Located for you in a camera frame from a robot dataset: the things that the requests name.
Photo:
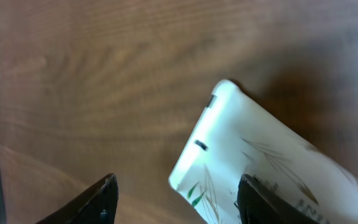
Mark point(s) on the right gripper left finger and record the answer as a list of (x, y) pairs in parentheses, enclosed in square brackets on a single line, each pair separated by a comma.
[(96, 205)]

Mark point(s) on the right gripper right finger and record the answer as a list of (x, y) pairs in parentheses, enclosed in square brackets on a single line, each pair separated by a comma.
[(258, 205)]

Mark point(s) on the white tube gold cap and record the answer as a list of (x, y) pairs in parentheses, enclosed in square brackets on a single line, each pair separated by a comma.
[(235, 136)]

